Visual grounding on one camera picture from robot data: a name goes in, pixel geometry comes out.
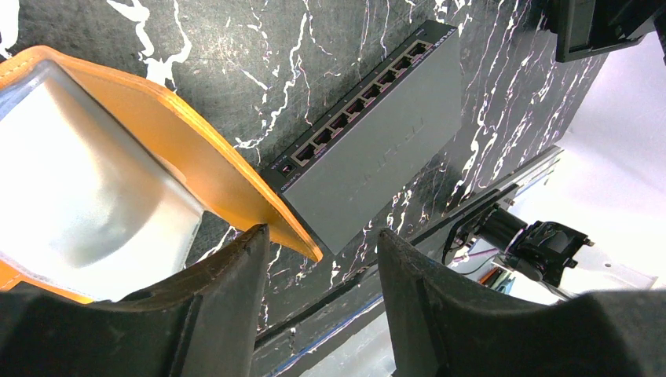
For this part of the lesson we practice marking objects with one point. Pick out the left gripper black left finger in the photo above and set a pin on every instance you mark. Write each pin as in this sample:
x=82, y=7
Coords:
x=202, y=321

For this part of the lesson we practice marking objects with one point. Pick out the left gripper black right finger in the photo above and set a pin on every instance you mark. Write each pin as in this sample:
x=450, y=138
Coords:
x=444, y=324

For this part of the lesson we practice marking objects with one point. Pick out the orange leather card holder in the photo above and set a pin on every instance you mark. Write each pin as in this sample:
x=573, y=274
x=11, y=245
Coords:
x=106, y=178

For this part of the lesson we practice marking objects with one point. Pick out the black plastic box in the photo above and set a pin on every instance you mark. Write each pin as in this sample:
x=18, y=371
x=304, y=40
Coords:
x=586, y=28

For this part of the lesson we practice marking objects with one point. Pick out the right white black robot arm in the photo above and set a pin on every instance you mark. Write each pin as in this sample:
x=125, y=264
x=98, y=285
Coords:
x=561, y=259

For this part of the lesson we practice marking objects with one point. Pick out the black network switch box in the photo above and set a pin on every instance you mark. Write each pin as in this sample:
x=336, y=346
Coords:
x=346, y=167

